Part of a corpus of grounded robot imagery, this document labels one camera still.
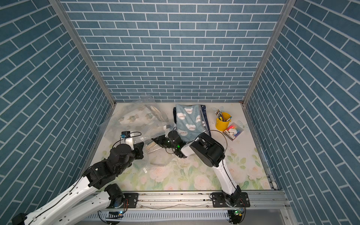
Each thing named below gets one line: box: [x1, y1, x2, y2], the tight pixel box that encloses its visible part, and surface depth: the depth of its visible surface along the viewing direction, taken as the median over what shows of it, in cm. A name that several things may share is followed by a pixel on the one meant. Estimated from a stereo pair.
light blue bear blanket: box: [175, 104, 210, 143], surface depth 101 cm
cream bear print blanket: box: [117, 104, 169, 130], surface depth 104 cm
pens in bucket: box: [214, 108, 229, 122], surface depth 95 cm
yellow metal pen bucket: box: [215, 112, 232, 132], surface depth 103 cm
